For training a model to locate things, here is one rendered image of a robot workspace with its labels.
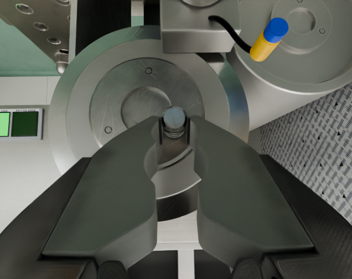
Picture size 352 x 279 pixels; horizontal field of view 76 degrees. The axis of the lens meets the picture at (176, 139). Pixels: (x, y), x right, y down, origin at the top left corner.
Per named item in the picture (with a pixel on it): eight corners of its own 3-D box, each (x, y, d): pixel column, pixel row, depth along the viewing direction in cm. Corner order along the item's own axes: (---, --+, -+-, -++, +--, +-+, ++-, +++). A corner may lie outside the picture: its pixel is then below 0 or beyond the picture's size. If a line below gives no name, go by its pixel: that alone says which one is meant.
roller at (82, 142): (173, 10, 17) (262, 140, 15) (172, 106, 42) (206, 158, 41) (35, 89, 16) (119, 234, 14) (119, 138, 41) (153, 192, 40)
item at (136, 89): (130, 35, 15) (226, 93, 15) (134, 51, 17) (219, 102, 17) (63, 128, 14) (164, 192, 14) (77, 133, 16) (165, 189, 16)
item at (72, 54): (81, -105, 19) (73, 103, 17) (130, 44, 43) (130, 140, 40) (75, -105, 19) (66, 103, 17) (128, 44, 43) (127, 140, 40)
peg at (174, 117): (156, 110, 12) (181, 101, 12) (159, 122, 14) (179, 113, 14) (167, 135, 11) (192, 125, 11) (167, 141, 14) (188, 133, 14)
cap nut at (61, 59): (67, 52, 49) (67, 71, 48) (74, 60, 52) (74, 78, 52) (51, 52, 49) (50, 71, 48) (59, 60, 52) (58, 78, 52)
